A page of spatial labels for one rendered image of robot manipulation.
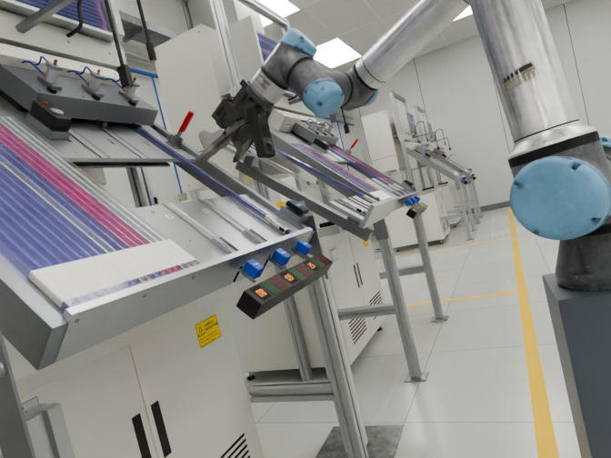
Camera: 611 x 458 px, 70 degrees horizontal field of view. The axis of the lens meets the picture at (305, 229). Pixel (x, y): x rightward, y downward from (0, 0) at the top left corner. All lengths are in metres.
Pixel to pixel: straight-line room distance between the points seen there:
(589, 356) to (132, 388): 0.84
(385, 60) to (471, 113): 7.49
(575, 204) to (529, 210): 0.05
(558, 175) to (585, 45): 8.00
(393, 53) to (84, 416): 0.91
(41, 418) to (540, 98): 0.71
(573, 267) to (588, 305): 0.07
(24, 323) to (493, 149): 8.10
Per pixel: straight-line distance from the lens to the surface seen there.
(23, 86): 1.10
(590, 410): 0.86
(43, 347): 0.55
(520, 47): 0.70
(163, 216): 0.84
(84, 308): 0.55
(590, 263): 0.82
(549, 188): 0.66
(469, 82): 8.51
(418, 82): 8.63
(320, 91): 0.90
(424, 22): 0.93
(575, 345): 0.82
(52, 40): 1.34
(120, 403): 1.00
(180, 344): 1.12
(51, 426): 0.56
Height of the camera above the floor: 0.78
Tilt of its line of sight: 2 degrees down
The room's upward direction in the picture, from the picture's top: 14 degrees counter-clockwise
